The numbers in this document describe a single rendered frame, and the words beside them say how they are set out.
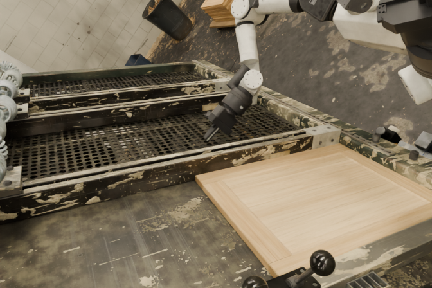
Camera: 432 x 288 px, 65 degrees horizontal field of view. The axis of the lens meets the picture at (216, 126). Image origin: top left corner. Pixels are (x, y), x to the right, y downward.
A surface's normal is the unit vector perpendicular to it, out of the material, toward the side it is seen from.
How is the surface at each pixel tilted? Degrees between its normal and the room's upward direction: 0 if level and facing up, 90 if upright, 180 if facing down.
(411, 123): 0
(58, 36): 90
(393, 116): 0
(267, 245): 50
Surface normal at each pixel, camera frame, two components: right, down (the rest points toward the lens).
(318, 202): 0.02, -0.93
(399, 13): -0.59, -0.30
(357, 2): 0.24, 0.76
